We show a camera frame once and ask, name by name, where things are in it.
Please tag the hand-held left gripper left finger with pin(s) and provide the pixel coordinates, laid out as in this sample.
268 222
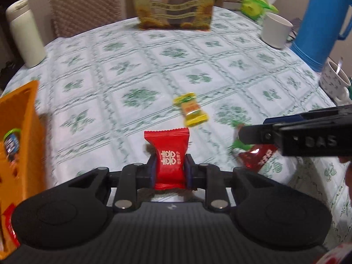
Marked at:
152 172

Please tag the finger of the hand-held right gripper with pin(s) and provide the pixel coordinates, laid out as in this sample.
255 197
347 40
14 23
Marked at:
283 119
255 134

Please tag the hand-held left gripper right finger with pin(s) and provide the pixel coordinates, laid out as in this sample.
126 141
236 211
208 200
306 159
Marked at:
188 172

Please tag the shiny red snack packet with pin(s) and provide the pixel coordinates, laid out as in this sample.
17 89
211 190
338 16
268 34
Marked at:
255 158

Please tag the red square candy packet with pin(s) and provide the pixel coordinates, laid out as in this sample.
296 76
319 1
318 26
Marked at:
170 148

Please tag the orange plastic tray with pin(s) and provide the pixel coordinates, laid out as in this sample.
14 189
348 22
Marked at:
27 132

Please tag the green snack bar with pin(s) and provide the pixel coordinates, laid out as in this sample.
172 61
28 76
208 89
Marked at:
11 141

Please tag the person's right hand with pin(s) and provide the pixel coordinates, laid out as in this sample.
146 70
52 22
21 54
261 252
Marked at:
348 181

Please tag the green candy wrapper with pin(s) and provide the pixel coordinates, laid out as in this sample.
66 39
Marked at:
238 144

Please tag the patterned white mug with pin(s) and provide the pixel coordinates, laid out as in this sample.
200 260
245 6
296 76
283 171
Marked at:
332 84

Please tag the yellow green candy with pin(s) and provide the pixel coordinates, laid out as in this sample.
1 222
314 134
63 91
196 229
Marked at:
191 110

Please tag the metal spoon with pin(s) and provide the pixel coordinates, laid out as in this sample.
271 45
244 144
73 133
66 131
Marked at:
338 66

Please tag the plain white mug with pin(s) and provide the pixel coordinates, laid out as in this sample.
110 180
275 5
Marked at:
276 31

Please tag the blue thermos jug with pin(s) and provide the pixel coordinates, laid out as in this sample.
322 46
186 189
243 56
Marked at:
321 19

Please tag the green floral tablecloth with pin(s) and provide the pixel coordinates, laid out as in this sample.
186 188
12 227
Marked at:
154 60

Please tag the red white clothing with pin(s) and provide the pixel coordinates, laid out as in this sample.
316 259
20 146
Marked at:
338 254

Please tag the green tissue pack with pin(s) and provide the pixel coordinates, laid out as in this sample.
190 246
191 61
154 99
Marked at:
254 5

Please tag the small red candy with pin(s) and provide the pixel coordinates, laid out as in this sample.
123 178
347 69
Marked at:
10 225

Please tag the yellow snack box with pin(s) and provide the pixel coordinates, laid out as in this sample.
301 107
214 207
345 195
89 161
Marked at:
173 2

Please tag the quilted beige chair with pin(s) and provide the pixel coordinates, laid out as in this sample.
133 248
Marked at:
85 5

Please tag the white thermos bottle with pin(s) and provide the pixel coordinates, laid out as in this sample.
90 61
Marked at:
24 33

